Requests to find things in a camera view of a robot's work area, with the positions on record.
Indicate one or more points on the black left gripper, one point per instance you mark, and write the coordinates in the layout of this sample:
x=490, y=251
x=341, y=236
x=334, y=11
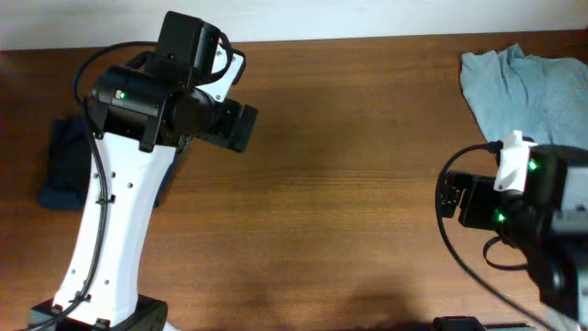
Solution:
x=224, y=133

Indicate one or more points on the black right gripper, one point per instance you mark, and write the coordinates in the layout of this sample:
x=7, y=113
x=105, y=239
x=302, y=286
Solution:
x=476, y=193

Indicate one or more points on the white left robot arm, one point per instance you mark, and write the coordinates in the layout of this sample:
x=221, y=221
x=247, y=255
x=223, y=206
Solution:
x=138, y=118

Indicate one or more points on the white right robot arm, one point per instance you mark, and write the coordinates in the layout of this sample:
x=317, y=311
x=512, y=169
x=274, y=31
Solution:
x=540, y=209

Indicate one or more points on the light blue t-shirt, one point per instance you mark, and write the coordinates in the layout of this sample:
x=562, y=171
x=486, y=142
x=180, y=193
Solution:
x=544, y=98

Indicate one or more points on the folded navy blue garment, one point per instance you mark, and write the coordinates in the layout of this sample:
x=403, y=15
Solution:
x=89, y=172

